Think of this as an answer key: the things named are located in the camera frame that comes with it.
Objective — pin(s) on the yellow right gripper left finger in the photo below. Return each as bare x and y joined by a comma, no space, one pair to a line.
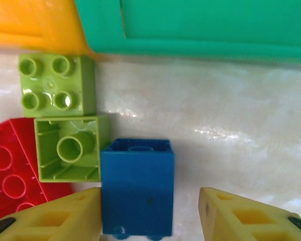
52,221

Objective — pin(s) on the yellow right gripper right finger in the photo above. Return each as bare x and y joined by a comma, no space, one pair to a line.
245,221

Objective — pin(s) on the red long lego brick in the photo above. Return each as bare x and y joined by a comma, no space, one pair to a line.
10,175

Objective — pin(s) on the lime green square lego brick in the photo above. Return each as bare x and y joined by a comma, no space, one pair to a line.
65,150
50,82

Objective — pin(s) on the blue lego brick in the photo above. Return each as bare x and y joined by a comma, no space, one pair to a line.
138,188

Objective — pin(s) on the yellow plastic bin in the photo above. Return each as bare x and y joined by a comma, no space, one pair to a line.
27,25

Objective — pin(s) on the green plastic bin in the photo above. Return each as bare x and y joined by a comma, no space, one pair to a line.
190,25

